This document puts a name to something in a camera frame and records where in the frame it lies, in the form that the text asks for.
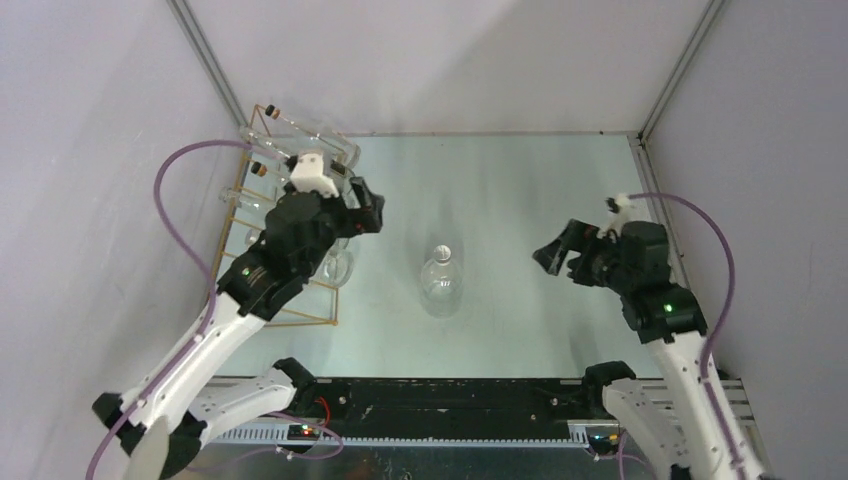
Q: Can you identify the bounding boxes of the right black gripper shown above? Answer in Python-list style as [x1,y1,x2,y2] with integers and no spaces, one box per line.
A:
[531,217,633,293]

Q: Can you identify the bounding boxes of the clear bottle frosted cap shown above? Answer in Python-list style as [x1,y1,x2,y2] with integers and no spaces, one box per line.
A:
[245,229,356,288]

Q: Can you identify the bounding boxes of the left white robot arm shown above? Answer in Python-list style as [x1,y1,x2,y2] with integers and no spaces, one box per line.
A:
[92,177,385,479]

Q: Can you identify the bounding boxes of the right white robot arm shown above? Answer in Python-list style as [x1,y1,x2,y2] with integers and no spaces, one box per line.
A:
[532,219,768,479]

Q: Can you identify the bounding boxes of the clear bottle white label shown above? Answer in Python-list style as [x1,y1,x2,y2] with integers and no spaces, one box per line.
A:
[239,161,353,204]

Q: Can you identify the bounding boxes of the clear bottle black label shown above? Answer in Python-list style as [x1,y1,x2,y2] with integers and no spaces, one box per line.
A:
[240,127,334,170]

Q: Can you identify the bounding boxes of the clear bottle black cork top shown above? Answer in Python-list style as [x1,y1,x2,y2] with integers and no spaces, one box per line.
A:
[264,104,361,169]

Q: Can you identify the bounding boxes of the long clear glass bottle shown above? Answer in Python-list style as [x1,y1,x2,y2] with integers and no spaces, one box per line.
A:
[220,187,351,251]

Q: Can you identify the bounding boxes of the right electronics board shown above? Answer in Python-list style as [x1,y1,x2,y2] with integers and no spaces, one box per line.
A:
[589,433,619,447]

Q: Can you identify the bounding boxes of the electronics board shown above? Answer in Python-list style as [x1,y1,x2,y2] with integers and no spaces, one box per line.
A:
[286,424,323,442]
[589,433,619,447]

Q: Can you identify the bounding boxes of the left electronics board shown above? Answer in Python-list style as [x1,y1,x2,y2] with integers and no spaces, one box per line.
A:
[286,424,323,442]

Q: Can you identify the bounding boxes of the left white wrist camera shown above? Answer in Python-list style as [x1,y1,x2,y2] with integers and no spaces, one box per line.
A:
[287,150,339,198]

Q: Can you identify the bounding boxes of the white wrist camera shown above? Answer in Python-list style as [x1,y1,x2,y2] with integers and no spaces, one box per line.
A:
[287,150,339,198]
[599,194,635,237]

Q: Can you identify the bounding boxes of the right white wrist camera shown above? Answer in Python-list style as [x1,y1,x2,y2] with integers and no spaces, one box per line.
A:
[599,194,635,237]

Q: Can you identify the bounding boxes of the gold wire wine rack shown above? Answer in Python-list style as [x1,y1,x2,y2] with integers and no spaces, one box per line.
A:
[214,104,356,327]

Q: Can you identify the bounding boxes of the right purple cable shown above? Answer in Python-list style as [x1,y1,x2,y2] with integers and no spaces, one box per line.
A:
[627,192,757,480]

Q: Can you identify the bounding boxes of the purple cable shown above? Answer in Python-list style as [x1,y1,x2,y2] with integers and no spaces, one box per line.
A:
[84,140,293,480]
[627,192,757,480]

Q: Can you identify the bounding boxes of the aluminium frame rail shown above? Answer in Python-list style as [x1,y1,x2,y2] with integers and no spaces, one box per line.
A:
[153,377,757,452]

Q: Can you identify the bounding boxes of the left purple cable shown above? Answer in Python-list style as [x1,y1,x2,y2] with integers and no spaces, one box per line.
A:
[84,140,293,480]

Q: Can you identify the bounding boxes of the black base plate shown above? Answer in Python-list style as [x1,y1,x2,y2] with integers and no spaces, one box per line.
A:
[285,377,610,442]

